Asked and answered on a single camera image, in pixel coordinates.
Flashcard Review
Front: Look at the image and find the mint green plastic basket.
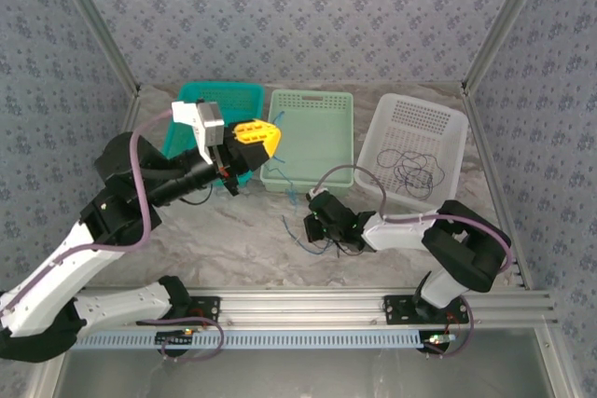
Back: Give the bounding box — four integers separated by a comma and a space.
258, 89, 354, 198

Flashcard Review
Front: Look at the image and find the aluminium frame post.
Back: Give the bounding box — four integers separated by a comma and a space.
461, 0, 556, 96
46, 0, 142, 99

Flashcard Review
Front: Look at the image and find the white plastic basket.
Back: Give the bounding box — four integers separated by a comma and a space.
354, 92, 469, 213

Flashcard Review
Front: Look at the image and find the thin dark purple cable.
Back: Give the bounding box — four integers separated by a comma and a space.
375, 148, 448, 198
326, 237, 349, 259

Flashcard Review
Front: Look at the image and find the small black circuit board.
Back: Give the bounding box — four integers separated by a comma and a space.
155, 330, 196, 356
421, 330, 457, 355

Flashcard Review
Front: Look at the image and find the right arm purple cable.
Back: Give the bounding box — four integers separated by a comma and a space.
311, 164, 517, 361

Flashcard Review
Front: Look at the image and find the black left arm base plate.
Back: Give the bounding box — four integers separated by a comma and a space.
135, 295, 221, 326

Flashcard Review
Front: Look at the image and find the teal plastic basket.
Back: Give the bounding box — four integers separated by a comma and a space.
162, 82, 266, 187

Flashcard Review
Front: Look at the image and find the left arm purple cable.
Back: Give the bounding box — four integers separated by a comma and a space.
0, 108, 226, 363

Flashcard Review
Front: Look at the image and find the aluminium mounting rail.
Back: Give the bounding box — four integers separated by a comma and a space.
51, 289, 559, 328

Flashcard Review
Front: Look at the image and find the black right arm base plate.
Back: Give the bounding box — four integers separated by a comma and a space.
382, 295, 470, 324

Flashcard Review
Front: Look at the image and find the grey metal panel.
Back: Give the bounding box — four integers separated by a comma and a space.
50, 349, 559, 398

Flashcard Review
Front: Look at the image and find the grey slotted cable duct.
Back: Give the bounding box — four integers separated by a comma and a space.
68, 328, 420, 351

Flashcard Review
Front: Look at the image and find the aluminium lower frame bar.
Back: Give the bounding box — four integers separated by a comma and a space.
22, 355, 66, 398
535, 325, 579, 398

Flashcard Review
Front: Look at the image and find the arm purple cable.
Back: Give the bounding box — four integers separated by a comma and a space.
311, 164, 517, 361
0, 108, 226, 363

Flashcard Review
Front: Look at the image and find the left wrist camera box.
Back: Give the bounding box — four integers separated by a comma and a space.
171, 99, 229, 165

